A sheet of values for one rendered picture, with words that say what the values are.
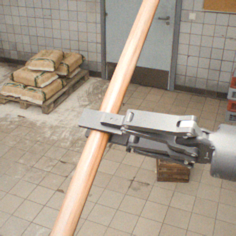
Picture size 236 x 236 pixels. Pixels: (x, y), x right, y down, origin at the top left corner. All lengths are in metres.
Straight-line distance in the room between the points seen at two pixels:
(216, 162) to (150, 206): 2.45
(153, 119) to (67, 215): 0.17
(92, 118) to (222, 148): 0.19
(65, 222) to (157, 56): 4.25
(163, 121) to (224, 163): 0.09
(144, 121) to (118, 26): 4.28
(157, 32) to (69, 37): 1.42
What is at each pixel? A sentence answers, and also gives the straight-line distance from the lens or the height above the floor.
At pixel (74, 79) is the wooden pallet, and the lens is 4.74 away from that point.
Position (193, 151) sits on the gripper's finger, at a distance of 0.44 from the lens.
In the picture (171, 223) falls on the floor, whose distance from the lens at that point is 2.76.
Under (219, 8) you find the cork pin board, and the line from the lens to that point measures 4.32.
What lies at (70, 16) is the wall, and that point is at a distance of 5.02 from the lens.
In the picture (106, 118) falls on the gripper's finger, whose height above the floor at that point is 1.83.
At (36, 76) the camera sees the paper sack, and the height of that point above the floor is 0.44.
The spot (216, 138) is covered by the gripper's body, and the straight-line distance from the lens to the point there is 0.43.
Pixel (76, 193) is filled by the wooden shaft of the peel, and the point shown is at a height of 1.76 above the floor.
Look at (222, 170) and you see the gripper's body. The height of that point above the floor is 1.80.
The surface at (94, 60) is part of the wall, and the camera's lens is 5.05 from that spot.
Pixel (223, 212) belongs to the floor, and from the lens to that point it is 2.94.
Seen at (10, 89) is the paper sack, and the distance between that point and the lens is 4.40.
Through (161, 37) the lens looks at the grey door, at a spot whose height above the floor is 0.77.
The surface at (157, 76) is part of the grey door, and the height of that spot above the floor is 0.18.
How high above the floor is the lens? 2.07
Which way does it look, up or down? 31 degrees down
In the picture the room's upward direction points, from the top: straight up
